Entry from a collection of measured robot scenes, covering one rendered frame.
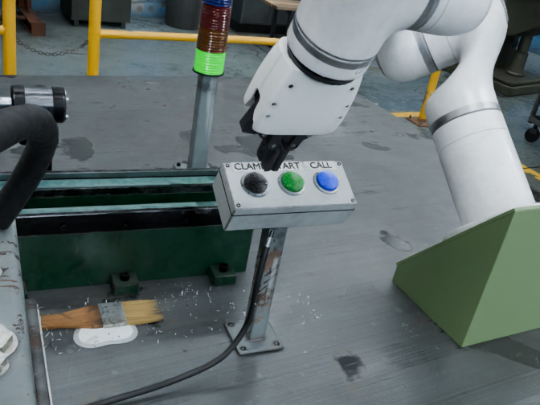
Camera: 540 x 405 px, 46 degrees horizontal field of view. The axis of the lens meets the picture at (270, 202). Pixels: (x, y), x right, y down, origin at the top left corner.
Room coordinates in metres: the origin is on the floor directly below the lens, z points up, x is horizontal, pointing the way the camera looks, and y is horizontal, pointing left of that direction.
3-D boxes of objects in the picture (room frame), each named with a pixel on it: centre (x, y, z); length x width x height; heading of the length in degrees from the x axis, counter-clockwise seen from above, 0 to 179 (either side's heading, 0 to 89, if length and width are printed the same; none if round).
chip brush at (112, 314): (0.71, 0.22, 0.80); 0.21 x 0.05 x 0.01; 118
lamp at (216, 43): (1.24, 0.17, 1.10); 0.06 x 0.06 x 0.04
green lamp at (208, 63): (1.24, 0.17, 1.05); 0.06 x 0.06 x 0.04
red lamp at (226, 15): (1.24, 0.17, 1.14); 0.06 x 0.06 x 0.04
